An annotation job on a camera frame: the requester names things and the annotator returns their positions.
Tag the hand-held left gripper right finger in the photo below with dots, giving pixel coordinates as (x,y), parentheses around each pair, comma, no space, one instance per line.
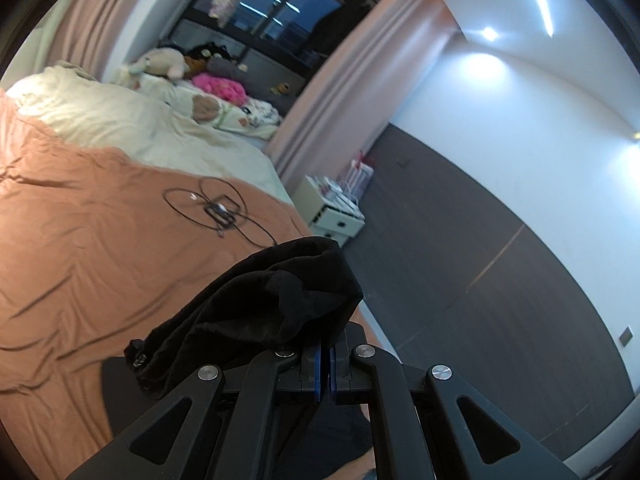
(334,377)

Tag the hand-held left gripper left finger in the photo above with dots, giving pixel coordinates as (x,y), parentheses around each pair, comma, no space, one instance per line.
(316,375)

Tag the black pants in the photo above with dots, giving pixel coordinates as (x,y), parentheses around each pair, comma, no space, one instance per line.
(280,300)

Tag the white nightstand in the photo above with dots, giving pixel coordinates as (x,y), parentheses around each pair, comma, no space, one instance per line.
(335,220)

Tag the small black device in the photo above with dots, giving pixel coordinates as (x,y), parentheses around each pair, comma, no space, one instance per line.
(220,215)

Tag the striped bag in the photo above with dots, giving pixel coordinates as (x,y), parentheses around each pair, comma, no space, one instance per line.
(357,177)

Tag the orange blanket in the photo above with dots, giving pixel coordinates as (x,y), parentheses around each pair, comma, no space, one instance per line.
(100,260)

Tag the black and white patterned cloth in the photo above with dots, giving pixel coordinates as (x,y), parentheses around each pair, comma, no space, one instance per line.
(260,117)

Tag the pink curtain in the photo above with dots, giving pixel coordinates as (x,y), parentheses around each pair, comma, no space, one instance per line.
(100,15)
(340,90)

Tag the small yellow plush toy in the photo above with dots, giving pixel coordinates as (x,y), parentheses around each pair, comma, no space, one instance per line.
(280,89)

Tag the pink plush toy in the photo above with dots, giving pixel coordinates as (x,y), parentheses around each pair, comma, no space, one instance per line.
(220,87)

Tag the grey pillow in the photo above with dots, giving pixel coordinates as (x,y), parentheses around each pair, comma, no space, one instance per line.
(232,66)

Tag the brown plush toy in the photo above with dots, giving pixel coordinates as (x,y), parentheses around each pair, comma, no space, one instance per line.
(194,64)

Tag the dark plush toy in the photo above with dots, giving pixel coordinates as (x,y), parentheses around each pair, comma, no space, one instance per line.
(210,51)

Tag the cream duvet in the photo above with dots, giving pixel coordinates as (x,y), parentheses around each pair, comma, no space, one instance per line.
(100,110)

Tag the beige plush toy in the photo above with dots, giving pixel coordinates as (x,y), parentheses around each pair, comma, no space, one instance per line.
(160,62)

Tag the hanging dark garment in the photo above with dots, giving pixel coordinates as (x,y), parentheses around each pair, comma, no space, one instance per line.
(345,25)

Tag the dark framed window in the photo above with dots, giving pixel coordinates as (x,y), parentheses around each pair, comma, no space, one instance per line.
(280,10)

